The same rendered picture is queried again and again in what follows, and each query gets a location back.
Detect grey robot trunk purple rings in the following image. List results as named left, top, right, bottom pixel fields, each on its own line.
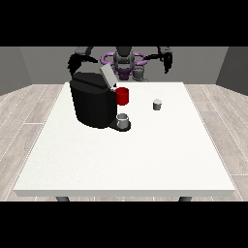
left=100, top=46, right=150, bottom=82

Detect pale grey machine lid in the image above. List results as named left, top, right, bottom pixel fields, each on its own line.
left=99, top=63, right=118, bottom=88

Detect small grey coffee pod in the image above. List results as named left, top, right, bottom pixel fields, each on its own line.
left=152, top=98, right=163, bottom=111

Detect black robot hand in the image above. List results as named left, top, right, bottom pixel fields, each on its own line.
left=163, top=52, right=174, bottom=75
left=67, top=52, right=99, bottom=78

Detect black coffee machine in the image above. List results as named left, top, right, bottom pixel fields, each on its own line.
left=69, top=71, right=132, bottom=132

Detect small grey cup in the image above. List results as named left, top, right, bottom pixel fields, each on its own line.
left=115, top=112, right=131, bottom=129

